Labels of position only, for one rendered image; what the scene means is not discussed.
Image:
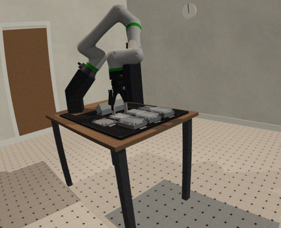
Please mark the white operator panel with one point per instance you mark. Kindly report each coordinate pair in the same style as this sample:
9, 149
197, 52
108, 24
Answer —
104, 108

